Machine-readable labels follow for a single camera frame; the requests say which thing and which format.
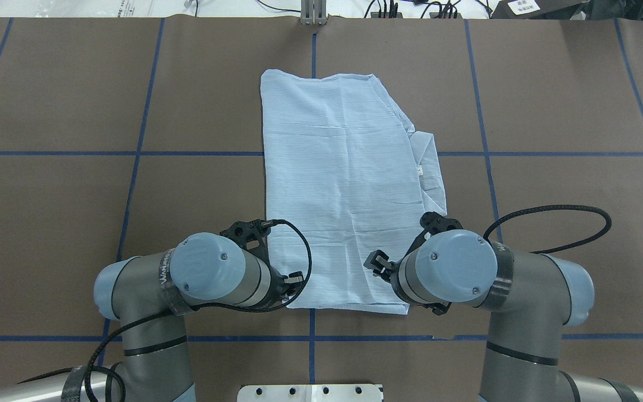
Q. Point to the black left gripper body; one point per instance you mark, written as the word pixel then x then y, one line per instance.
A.
pixel 292 279

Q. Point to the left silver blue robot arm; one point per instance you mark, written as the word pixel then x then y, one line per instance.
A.
pixel 147 358

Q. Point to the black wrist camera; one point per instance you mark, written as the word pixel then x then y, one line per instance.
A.
pixel 251 236
pixel 433 223

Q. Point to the grey aluminium frame post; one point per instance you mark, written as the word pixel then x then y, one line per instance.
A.
pixel 313 12

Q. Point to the light blue button-up shirt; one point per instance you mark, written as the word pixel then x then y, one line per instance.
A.
pixel 347 167

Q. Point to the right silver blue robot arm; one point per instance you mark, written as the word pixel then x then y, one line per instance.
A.
pixel 531 297

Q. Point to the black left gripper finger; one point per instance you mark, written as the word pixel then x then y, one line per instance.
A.
pixel 292 283

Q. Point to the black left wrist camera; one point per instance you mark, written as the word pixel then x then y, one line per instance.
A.
pixel 251 236

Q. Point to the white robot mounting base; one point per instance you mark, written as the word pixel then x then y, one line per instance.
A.
pixel 312 392

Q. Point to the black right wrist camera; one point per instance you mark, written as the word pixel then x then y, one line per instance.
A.
pixel 433 223

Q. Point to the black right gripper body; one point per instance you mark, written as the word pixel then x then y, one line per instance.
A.
pixel 378 263

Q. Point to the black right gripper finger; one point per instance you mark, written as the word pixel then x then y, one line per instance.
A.
pixel 380 265

